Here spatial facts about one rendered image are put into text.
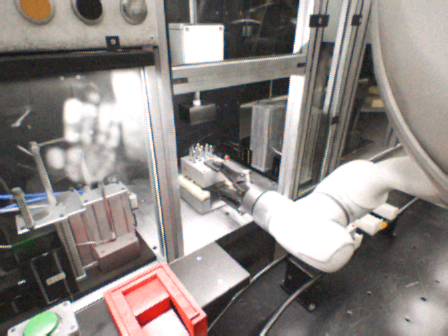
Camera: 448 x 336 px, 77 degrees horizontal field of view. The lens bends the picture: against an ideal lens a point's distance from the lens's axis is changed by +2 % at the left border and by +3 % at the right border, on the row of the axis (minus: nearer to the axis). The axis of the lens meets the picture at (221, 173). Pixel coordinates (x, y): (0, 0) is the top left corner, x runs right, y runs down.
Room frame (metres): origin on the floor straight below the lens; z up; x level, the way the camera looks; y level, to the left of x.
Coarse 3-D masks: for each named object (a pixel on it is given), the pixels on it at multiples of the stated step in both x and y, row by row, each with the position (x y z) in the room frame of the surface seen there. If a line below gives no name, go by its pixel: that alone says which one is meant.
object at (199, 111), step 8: (192, 96) 0.78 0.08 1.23; (184, 104) 0.77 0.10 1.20; (192, 104) 0.77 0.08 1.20; (200, 104) 0.77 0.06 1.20; (208, 104) 0.77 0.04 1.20; (184, 112) 0.75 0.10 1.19; (192, 112) 0.73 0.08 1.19; (200, 112) 0.75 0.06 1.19; (208, 112) 0.77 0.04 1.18; (184, 120) 0.75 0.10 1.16; (192, 120) 0.73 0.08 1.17; (200, 120) 0.75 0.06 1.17; (208, 120) 0.77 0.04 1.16
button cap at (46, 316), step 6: (48, 312) 0.26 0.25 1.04; (36, 318) 0.25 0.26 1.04; (42, 318) 0.25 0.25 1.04; (48, 318) 0.25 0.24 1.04; (54, 318) 0.25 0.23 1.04; (30, 324) 0.24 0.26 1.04; (36, 324) 0.24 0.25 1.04; (42, 324) 0.24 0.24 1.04; (48, 324) 0.24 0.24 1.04; (54, 324) 0.24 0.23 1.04; (24, 330) 0.23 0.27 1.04; (30, 330) 0.23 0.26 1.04; (36, 330) 0.23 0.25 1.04; (42, 330) 0.23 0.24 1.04; (48, 330) 0.23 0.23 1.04; (54, 330) 0.24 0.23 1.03
